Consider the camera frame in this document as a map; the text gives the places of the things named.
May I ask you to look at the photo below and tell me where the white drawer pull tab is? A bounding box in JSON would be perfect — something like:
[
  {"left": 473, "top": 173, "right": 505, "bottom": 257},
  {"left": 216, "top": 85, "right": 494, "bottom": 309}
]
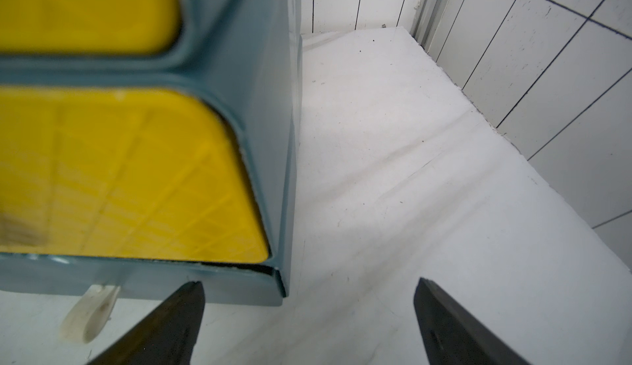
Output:
[{"left": 59, "top": 284, "right": 120, "bottom": 344}]

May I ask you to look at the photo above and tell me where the yellow drawer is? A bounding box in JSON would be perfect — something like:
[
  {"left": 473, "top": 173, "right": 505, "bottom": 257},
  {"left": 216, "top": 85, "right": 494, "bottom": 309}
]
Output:
[
  {"left": 1, "top": 0, "right": 181, "bottom": 55},
  {"left": 1, "top": 85, "right": 270, "bottom": 264}
]

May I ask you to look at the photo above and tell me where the teal drawer cabinet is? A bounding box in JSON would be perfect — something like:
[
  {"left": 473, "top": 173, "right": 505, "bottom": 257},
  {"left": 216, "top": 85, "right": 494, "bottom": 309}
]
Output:
[{"left": 1, "top": 0, "right": 302, "bottom": 307}]

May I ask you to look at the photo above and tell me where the yellow top drawer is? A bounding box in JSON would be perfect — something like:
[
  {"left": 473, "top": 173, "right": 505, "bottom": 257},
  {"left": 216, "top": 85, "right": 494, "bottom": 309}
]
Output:
[{"left": 1, "top": 0, "right": 181, "bottom": 55}]

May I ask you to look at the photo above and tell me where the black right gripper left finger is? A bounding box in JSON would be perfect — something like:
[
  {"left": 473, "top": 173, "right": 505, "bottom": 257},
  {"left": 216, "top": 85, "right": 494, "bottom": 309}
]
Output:
[{"left": 91, "top": 282, "right": 205, "bottom": 364}]

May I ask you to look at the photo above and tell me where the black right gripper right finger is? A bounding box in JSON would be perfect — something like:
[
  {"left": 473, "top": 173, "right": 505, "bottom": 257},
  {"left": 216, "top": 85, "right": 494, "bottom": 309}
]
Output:
[{"left": 413, "top": 278, "right": 528, "bottom": 365}]

